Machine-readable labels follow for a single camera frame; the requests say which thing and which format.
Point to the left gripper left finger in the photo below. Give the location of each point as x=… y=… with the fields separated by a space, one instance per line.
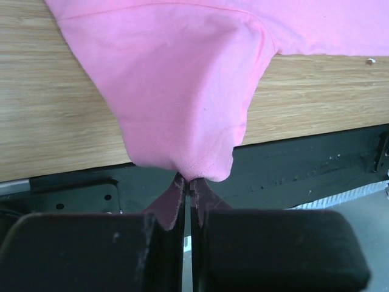
x=96 y=252

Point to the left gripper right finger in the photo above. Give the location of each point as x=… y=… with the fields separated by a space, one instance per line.
x=271 y=250

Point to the pink t-shirt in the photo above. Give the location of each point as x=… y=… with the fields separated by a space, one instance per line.
x=179 y=76

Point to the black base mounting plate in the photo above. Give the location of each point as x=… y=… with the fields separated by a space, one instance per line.
x=270 y=175

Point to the white slotted cable duct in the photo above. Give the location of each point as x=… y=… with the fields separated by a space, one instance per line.
x=344 y=197

